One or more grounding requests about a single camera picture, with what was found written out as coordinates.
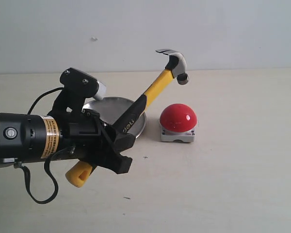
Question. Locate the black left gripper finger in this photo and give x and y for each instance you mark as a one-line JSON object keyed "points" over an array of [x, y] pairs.
{"points": [[121, 141]]}

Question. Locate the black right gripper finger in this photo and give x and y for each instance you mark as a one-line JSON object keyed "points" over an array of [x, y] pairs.
{"points": [[113, 161]]}

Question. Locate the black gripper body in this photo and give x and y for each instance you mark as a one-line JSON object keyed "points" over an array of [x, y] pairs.
{"points": [[81, 137]]}

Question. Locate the yellow black claw hammer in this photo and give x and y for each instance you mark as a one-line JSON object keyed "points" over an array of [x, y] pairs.
{"points": [[175, 69]]}

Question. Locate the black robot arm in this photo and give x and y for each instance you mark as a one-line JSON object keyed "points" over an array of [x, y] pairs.
{"points": [[33, 138]]}

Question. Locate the red dome push button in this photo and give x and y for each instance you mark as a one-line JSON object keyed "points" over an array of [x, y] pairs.
{"points": [[178, 122]]}

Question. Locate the round steel plate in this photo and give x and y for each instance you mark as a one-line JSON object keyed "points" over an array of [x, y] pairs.
{"points": [[112, 108]]}

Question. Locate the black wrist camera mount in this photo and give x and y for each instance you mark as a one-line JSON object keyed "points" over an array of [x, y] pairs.
{"points": [[77, 87]]}

